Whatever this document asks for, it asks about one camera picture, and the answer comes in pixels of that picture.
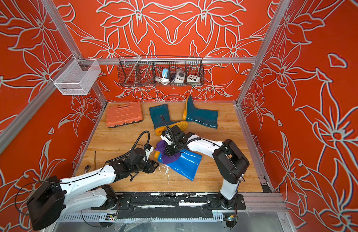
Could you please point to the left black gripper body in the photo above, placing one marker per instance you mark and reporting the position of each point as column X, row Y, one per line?
column 148, row 167

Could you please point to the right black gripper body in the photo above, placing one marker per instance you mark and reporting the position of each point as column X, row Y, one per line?
column 173, row 148

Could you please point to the purple cloth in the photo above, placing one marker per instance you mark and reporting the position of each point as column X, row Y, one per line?
column 161, row 148

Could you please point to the teal boot with yellow sole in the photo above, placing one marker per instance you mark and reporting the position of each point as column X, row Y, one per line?
column 161, row 119

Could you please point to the bright blue rubber boot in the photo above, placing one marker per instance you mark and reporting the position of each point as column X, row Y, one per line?
column 186, row 164

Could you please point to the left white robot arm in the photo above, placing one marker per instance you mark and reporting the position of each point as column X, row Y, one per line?
column 57, row 197

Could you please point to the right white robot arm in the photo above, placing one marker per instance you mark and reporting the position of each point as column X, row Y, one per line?
column 230, row 161

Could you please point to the orange plastic tool case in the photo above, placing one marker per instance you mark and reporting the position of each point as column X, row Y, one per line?
column 120, row 115

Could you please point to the white grey device in basket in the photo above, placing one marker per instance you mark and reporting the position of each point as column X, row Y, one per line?
column 179, row 77

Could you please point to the blue white small box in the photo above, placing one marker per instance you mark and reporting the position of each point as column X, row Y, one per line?
column 165, row 73

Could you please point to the teal boot near back wall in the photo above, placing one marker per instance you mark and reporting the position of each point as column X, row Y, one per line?
column 204, row 117

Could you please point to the black wire wall basket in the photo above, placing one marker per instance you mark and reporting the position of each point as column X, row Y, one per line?
column 146, row 71

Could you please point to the white mesh wall basket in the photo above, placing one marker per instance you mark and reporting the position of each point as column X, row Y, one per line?
column 75, row 79

